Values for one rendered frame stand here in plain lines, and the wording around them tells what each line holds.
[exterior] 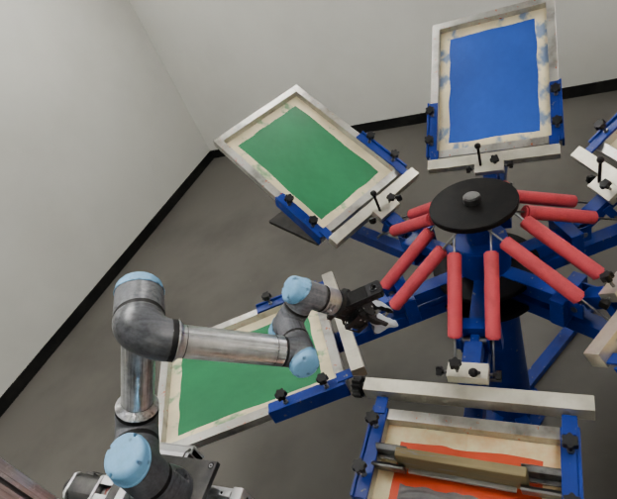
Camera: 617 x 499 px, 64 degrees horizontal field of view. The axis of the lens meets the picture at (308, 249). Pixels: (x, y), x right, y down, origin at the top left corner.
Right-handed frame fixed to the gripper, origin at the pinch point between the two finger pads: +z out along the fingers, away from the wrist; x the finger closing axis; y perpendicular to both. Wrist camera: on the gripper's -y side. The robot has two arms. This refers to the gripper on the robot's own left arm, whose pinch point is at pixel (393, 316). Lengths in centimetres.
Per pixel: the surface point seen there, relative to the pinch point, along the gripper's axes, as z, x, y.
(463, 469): 23.1, 36.6, 14.0
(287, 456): 63, -39, 151
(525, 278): 60, -23, -18
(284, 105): -4, -160, 13
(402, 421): 22.7, 13.8, 28.8
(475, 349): 38.3, 0.5, 2.1
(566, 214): 61, -33, -43
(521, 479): 30, 44, 3
